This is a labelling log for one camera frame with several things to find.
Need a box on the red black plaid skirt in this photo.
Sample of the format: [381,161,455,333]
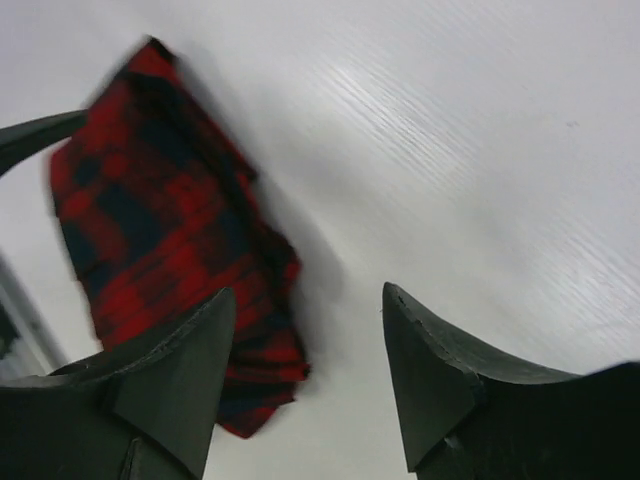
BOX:
[49,38,310,438]

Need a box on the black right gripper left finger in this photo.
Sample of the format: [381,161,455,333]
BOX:
[1,288,236,479]

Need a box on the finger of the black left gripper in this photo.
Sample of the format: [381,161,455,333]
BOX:
[0,110,88,176]

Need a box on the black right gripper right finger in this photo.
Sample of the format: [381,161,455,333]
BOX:
[382,283,639,480]

